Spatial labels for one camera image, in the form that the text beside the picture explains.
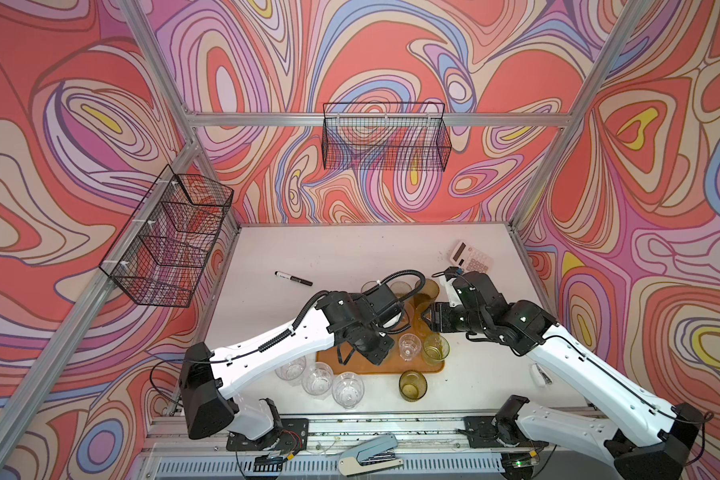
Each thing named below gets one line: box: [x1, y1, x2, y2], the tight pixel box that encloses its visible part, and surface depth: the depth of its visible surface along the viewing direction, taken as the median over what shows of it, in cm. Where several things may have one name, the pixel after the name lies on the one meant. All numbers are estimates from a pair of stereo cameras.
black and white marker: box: [274, 270, 314, 287], surface depth 104 cm
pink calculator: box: [449, 240, 494, 273], surface depth 109 cm
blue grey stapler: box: [338, 434, 404, 476], surface depth 70 cm
